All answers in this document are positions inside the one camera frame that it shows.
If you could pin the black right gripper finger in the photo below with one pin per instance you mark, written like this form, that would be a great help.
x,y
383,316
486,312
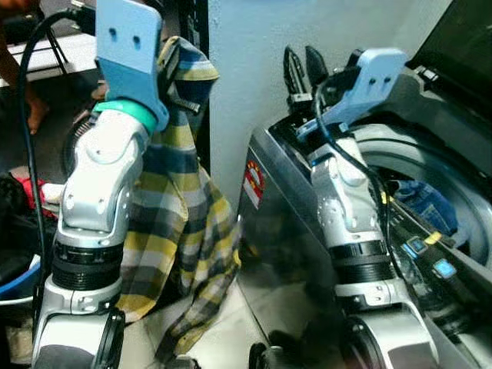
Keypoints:
x,y
293,77
316,69

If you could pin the yellow blue plaid shirt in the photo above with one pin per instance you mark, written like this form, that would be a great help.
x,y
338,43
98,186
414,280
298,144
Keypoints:
x,y
177,200

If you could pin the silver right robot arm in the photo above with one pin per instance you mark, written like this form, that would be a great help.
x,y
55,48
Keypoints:
x,y
346,200

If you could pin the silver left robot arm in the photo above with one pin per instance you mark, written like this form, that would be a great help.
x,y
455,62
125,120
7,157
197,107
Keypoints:
x,y
100,177

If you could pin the grey top-load washing machine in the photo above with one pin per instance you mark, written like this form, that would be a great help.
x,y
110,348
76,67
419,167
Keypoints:
x,y
284,254

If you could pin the red warning sticker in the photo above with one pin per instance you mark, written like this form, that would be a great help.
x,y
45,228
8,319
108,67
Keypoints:
x,y
254,183

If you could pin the yellow tape strip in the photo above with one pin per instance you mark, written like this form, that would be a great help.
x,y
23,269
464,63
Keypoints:
x,y
433,237
384,198

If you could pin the dark glass washer lid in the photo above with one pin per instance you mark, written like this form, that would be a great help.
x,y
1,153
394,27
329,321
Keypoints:
x,y
461,46

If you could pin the person's bare leg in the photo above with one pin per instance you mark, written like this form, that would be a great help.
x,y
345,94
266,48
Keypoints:
x,y
32,108

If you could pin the blue jeans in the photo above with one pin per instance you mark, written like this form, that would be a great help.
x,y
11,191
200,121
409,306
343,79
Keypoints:
x,y
430,206

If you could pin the red white cloth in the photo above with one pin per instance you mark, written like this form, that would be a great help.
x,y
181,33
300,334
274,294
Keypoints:
x,y
31,188

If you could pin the blue plastic tub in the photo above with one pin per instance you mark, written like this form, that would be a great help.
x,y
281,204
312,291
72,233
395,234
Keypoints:
x,y
19,286

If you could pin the light blue left wrist camera mount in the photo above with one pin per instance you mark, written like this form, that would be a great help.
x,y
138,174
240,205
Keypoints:
x,y
127,54

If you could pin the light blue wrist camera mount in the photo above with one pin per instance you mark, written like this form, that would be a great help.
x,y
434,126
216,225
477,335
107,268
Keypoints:
x,y
373,77
127,54

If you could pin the light blue right wrist camera mount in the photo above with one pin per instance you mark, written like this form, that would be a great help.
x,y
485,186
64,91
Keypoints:
x,y
373,77

